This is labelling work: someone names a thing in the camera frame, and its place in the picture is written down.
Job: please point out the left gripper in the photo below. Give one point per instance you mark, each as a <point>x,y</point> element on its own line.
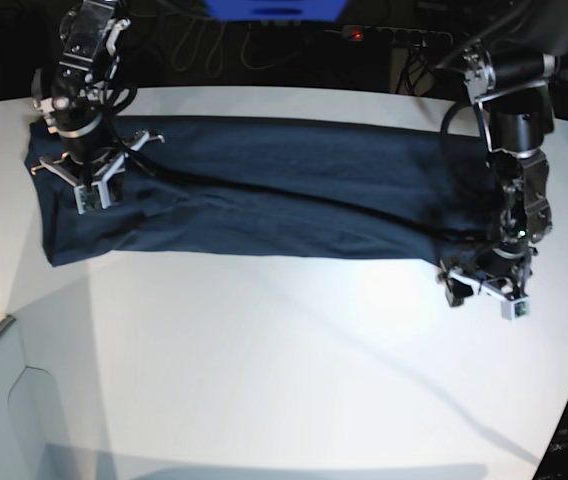
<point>512,262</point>

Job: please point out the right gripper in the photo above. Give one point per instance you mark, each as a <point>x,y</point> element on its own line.
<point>104,163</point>

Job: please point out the dark blue t-shirt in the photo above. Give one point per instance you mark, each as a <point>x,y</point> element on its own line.
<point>283,187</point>

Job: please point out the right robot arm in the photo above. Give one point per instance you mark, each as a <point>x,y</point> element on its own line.
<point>79,100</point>

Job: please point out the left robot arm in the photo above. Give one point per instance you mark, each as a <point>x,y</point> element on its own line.
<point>508,66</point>

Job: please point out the blue plastic bin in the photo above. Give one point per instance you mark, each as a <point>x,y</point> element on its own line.
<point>275,10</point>

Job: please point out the black power strip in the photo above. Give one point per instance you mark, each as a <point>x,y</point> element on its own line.
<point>395,36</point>

